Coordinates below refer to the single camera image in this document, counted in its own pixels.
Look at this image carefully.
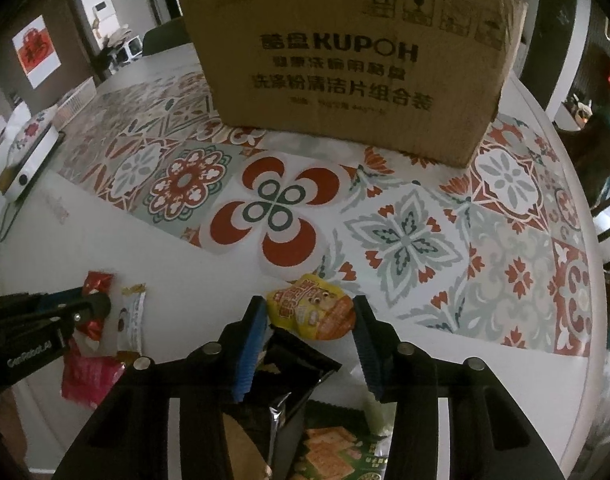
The white plastic crate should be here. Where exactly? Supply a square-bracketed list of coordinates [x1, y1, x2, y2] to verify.
[52, 77, 96, 128]

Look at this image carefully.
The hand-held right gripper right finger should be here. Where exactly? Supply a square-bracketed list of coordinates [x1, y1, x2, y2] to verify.
[352, 296, 566, 480]

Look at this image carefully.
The black brown snack packet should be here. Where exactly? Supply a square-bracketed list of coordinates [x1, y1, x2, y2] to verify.
[222, 410, 268, 480]

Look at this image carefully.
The dark green chair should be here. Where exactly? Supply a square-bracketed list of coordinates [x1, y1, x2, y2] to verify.
[142, 16, 193, 56]

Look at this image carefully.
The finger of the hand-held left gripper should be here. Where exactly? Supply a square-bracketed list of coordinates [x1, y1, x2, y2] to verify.
[31, 287, 90, 312]
[37, 294, 112, 343]

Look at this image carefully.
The yellow snack packet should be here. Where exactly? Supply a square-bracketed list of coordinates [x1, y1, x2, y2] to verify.
[266, 274, 356, 342]

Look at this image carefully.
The red candy wrapper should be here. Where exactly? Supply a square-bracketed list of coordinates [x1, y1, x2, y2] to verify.
[80, 271, 116, 343]

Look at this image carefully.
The white snack bar packet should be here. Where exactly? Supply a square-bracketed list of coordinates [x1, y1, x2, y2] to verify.
[116, 282, 148, 361]

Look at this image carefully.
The brown cardboard box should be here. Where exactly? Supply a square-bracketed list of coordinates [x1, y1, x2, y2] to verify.
[177, 0, 530, 170]

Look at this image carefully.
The black gold striped snack packet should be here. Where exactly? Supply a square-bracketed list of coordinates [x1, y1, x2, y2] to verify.
[255, 327, 343, 480]

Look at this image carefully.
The pale green candy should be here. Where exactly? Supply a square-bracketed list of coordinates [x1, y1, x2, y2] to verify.
[357, 390, 398, 436]

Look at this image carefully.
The red snack packet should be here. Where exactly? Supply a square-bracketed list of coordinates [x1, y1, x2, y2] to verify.
[61, 340, 128, 407]

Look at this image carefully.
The green cracker packet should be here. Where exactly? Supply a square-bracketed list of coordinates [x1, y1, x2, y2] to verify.
[285, 400, 398, 480]

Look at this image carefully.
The white red door poster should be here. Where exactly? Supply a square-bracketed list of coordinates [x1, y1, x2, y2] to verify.
[12, 15, 60, 88]

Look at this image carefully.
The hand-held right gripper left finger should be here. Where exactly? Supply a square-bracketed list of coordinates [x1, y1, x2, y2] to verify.
[52, 296, 286, 480]

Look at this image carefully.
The black power cable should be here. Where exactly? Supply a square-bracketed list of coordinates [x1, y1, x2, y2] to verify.
[0, 195, 23, 243]

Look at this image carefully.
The patterned table mat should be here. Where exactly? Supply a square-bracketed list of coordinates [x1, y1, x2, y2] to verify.
[57, 67, 593, 358]

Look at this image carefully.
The white floral electric cooker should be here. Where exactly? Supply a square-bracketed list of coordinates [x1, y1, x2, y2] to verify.
[0, 105, 66, 203]

